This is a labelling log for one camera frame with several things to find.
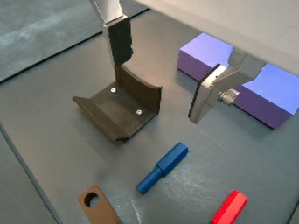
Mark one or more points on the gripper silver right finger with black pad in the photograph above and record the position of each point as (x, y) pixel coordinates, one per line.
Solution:
(218, 86)

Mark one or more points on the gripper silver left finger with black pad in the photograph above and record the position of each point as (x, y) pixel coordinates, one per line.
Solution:
(116, 29)

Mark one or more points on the brown T-shaped block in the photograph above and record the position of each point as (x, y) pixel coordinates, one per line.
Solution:
(96, 207)

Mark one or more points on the purple board block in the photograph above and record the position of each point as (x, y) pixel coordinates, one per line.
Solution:
(270, 97)

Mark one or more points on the blue peg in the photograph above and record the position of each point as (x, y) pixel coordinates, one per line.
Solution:
(163, 167)

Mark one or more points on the red peg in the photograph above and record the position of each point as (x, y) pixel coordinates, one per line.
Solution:
(230, 208)

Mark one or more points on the black curved holder bracket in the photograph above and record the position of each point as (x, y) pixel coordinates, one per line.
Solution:
(124, 106)

